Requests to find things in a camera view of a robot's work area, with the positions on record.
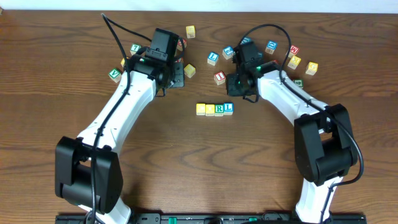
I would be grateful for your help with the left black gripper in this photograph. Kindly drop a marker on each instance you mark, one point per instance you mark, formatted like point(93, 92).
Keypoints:
point(178, 75)

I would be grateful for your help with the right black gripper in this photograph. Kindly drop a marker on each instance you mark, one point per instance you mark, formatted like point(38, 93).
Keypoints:
point(234, 88)

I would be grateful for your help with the blue l block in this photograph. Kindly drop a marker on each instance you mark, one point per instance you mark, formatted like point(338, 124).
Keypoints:
point(212, 58)
point(228, 108)

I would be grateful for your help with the green R block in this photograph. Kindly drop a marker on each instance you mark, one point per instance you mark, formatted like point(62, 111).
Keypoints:
point(219, 110)

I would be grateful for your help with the yellow C block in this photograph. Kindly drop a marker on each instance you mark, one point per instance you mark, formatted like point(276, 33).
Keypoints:
point(200, 109)

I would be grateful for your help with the yellow O block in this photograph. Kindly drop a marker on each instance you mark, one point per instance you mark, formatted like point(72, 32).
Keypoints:
point(209, 110)

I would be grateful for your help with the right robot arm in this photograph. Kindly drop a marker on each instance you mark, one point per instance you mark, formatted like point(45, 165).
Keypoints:
point(324, 145)

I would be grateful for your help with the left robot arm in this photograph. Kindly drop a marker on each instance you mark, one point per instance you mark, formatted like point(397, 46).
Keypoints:
point(87, 169)

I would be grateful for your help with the yellow S block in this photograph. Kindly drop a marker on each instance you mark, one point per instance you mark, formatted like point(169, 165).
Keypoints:
point(189, 70)

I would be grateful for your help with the red I block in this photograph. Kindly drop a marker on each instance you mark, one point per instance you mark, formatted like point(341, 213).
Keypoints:
point(219, 78)

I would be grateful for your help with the red U block left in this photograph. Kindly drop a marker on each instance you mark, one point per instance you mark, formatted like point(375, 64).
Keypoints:
point(180, 45)

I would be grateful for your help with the blue 2 block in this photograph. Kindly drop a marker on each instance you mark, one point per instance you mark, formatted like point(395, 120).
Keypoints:
point(228, 52)

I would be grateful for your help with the blue D block left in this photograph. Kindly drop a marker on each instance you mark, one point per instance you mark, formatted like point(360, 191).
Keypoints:
point(246, 40)

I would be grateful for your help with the blue d block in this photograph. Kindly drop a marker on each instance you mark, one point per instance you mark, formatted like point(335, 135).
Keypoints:
point(271, 47)
point(246, 40)

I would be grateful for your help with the blue D block right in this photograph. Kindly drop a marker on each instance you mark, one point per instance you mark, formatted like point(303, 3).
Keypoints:
point(271, 47)

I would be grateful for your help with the yellow block top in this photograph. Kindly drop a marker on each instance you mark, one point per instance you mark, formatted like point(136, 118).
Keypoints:
point(191, 33)

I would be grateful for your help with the green 7 block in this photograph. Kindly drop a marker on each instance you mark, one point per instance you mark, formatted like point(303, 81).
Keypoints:
point(134, 48)

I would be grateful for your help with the yellow K block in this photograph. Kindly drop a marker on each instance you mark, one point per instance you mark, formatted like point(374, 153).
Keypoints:
point(294, 62)

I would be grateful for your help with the green 4 block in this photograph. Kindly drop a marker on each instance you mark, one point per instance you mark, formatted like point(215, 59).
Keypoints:
point(299, 83)

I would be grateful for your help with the green V block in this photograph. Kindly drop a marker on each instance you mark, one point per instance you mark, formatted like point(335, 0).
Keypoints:
point(115, 75)

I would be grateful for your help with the red M block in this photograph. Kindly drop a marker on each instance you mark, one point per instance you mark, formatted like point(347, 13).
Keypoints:
point(293, 51)

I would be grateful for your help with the yellow G block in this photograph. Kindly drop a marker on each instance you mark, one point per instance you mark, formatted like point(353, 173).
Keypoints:
point(311, 68)

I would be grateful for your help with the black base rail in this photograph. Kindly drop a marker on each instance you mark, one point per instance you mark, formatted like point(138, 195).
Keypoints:
point(269, 217)

